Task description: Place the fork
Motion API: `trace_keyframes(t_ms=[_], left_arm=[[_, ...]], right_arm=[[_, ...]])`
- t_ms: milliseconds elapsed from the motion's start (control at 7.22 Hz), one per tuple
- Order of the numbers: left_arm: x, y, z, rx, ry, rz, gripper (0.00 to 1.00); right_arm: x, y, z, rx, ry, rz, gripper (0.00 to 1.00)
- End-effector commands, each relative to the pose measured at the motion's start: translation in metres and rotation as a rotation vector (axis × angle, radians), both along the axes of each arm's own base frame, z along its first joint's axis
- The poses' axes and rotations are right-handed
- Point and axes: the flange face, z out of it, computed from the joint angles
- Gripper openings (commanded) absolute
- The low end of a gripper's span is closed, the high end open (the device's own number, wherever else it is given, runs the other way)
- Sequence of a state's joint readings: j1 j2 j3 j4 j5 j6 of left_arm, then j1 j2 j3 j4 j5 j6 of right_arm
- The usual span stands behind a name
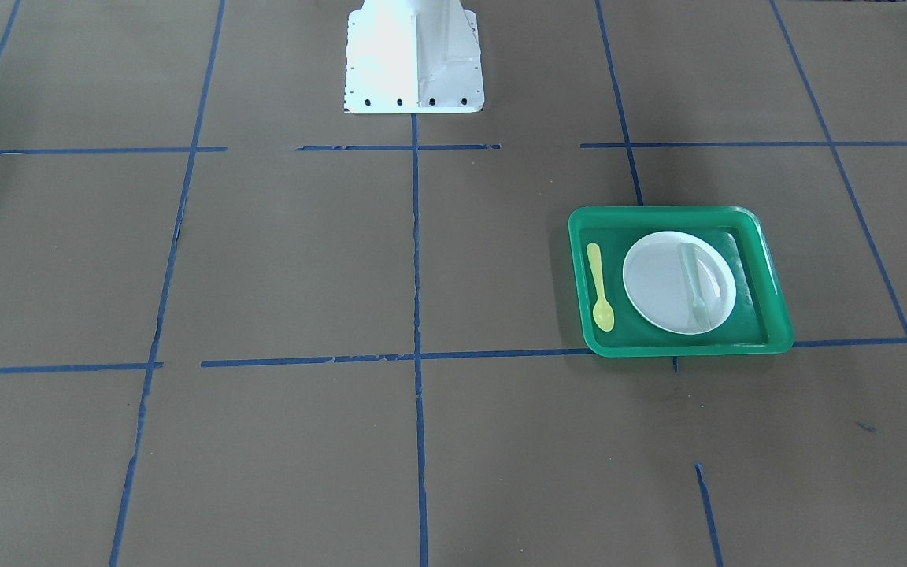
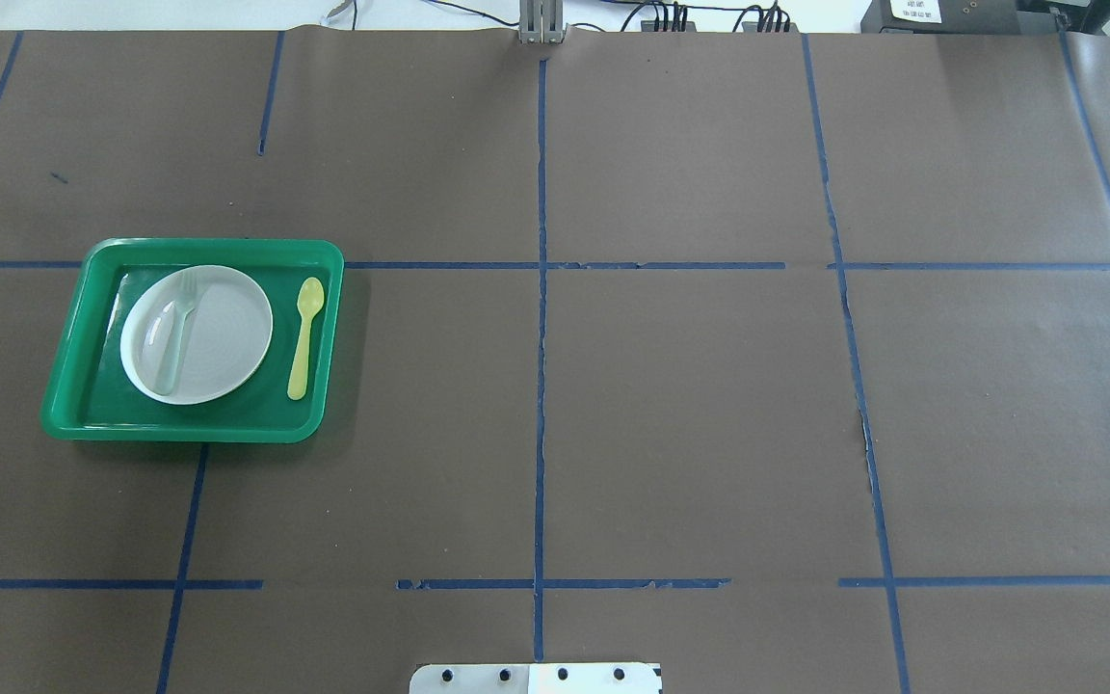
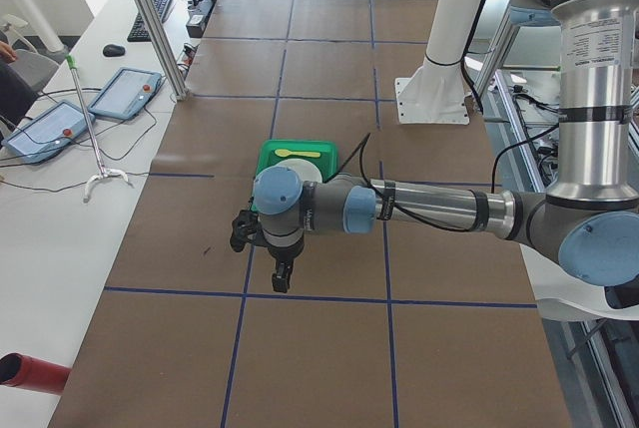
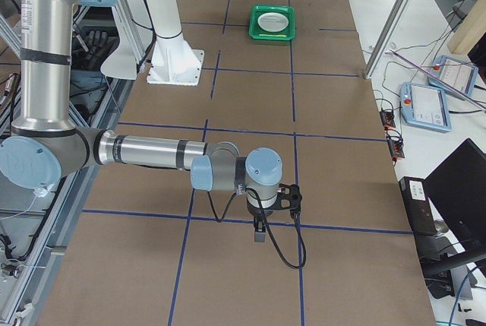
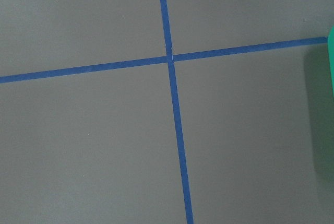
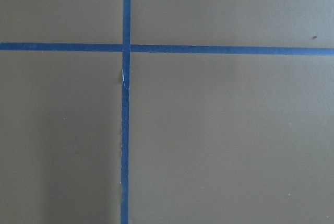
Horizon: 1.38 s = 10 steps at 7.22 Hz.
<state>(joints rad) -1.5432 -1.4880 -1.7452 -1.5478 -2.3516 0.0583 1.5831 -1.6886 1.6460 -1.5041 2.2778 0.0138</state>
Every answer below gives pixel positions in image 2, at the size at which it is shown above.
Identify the translucent pale green fork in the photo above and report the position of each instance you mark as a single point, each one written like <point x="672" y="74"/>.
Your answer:
<point x="183" y="306"/>

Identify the yellow plastic spoon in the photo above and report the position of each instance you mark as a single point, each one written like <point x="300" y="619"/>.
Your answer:
<point x="309" y="302"/>

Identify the brown paper table cover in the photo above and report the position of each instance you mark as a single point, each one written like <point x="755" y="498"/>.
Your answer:
<point x="781" y="362"/>

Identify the white round plate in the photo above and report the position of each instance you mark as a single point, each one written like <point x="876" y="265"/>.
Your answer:
<point x="226" y="341"/>

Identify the green plastic tray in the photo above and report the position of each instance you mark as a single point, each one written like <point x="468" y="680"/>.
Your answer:
<point x="89" y="397"/>

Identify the black electronics box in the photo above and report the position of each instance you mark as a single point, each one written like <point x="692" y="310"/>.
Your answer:
<point x="941" y="17"/>

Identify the aluminium frame post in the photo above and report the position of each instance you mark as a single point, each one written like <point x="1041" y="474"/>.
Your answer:
<point x="541" y="22"/>

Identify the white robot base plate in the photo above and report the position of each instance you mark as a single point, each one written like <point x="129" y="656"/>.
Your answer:
<point x="575" y="677"/>

